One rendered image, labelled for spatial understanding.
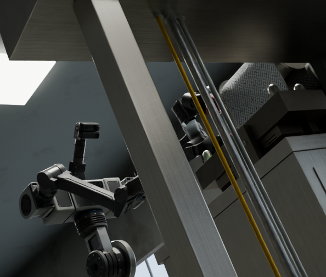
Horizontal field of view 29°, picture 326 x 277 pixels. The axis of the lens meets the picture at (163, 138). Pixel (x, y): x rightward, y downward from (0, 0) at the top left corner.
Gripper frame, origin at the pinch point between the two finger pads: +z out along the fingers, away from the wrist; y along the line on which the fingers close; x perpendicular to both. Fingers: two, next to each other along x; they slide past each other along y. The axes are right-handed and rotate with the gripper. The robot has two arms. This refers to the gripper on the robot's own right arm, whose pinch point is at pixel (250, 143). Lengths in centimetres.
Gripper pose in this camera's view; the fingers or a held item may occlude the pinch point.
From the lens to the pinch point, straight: 190.3
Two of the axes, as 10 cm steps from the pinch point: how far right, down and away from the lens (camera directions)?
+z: 5.8, -0.4, -8.1
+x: -0.8, -10.0, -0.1
